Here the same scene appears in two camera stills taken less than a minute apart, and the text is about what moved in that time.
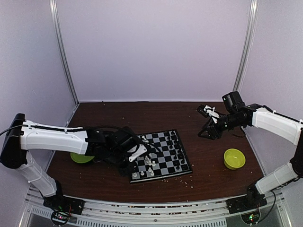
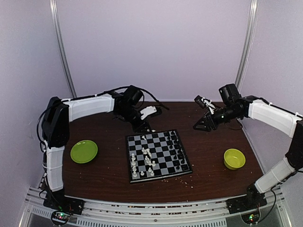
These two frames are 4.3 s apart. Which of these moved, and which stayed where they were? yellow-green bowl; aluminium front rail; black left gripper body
Moved: black left gripper body
Stayed: yellow-green bowl; aluminium front rail
